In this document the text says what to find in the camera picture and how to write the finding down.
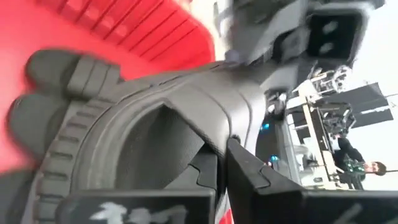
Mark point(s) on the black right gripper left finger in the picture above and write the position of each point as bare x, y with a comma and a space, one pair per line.
140, 208

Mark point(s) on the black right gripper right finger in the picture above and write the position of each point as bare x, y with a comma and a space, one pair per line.
280, 205

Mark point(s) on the black rubber slide sandal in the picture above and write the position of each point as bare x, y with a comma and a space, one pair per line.
87, 74
199, 105
34, 121

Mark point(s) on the red plastic bin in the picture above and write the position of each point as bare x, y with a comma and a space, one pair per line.
62, 25

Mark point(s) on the light wood workbench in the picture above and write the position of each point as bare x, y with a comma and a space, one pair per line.
314, 130

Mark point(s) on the person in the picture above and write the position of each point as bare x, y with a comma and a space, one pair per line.
348, 152

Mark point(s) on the black panel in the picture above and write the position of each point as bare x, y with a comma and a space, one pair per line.
367, 96

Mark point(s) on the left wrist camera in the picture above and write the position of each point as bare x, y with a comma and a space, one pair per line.
335, 34

